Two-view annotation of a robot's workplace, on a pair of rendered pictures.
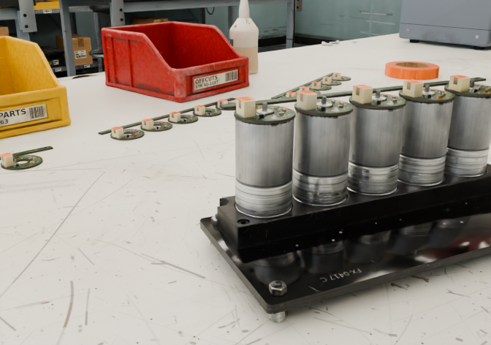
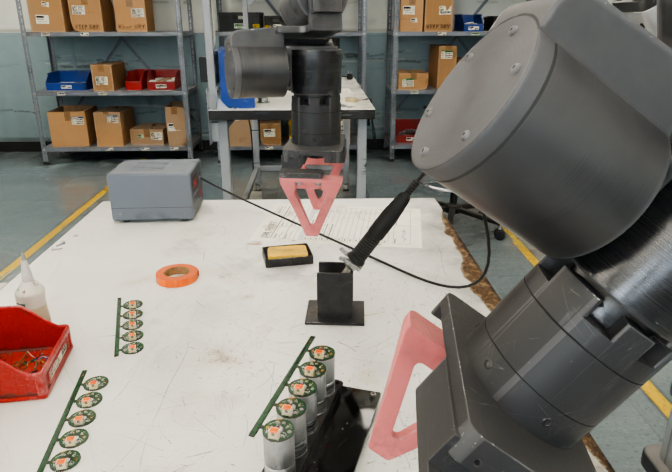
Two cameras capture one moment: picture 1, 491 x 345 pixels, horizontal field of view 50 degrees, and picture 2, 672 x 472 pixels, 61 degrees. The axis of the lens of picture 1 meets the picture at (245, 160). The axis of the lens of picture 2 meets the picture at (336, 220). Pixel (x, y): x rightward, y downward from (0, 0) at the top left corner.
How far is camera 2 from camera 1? 35 cm
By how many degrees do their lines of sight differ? 47
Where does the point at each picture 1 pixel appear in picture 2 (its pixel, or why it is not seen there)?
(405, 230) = (334, 443)
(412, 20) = (123, 205)
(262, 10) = not seen: outside the picture
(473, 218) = (348, 417)
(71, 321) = not seen: outside the picture
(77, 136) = not seen: outside the picture
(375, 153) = (311, 414)
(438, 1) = (143, 188)
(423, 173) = (322, 407)
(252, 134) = (284, 445)
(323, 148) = (301, 429)
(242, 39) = (36, 301)
